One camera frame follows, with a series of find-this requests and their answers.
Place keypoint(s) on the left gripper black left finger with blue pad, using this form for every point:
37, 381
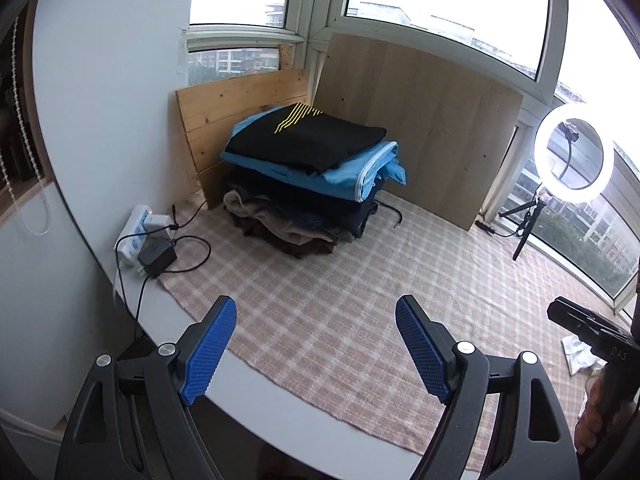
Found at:
103, 439

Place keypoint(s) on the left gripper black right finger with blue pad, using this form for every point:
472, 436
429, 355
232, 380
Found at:
530, 439

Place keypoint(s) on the black shorts yellow stripes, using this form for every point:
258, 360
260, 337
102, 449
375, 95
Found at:
301, 137

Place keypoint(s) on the dark folded clothes pile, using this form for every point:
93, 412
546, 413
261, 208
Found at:
298, 222

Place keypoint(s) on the person's right hand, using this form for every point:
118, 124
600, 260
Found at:
589, 424

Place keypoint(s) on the white crumpled garment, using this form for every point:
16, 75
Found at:
578, 355

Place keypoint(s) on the black tripod stand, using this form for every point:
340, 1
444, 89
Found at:
531, 211

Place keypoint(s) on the black power adapter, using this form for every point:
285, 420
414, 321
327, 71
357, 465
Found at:
157, 257

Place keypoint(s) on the white power strip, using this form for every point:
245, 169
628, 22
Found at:
141, 224

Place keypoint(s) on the pink plaid mat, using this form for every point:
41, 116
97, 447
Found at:
323, 327

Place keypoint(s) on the large wooden board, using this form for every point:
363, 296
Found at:
452, 124

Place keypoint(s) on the light pine wood panel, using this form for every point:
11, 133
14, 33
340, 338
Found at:
225, 87

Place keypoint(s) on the black inline cable switch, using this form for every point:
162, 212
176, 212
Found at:
484, 227

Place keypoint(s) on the white ring light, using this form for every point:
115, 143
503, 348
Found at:
574, 152

